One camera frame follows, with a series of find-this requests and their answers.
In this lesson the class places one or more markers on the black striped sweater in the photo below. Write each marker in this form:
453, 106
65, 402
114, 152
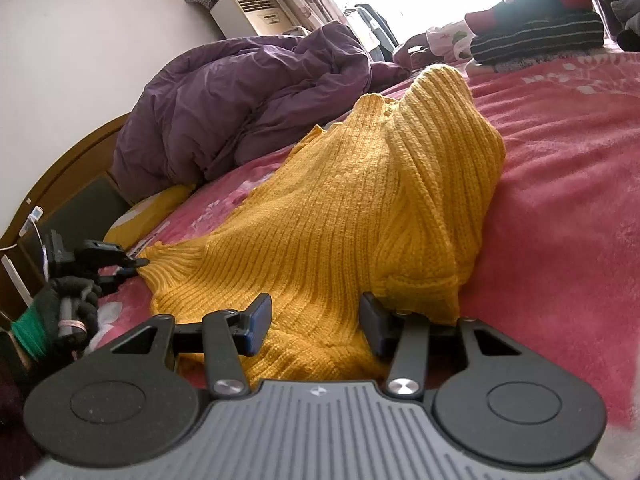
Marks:
540, 35

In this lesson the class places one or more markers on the person's left hand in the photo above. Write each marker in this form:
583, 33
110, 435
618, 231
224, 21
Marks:
85, 295

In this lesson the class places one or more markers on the white air conditioner unit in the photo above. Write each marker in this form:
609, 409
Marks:
250, 10

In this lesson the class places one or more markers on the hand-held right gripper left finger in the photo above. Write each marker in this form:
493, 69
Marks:
257, 322

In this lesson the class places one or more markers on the dark jacket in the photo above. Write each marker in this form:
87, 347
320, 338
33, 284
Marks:
375, 25

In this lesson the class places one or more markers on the yellow knit sweater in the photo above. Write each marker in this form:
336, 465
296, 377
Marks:
325, 210

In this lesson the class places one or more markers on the purple duvet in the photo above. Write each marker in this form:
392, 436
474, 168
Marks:
235, 100

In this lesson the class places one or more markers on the pink floral blanket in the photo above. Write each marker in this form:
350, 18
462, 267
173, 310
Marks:
550, 185

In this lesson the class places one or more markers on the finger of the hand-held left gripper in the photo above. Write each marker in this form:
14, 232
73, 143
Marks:
116, 280
115, 255

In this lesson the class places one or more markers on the white plastic bag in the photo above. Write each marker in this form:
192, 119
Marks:
450, 37

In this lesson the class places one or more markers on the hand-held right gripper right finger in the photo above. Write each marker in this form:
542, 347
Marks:
372, 327

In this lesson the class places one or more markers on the wooden headboard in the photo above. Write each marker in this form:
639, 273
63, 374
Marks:
65, 170

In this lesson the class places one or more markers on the yellow pillow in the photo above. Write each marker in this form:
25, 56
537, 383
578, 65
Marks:
150, 210

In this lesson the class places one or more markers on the grey white cloth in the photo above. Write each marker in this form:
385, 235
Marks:
550, 60

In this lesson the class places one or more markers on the person's left forearm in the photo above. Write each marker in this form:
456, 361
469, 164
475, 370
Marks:
27, 332

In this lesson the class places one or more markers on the dark clothing heap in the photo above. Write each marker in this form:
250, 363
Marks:
620, 0

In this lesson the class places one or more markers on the red and green sweater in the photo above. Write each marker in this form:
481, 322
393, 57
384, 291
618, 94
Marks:
530, 5

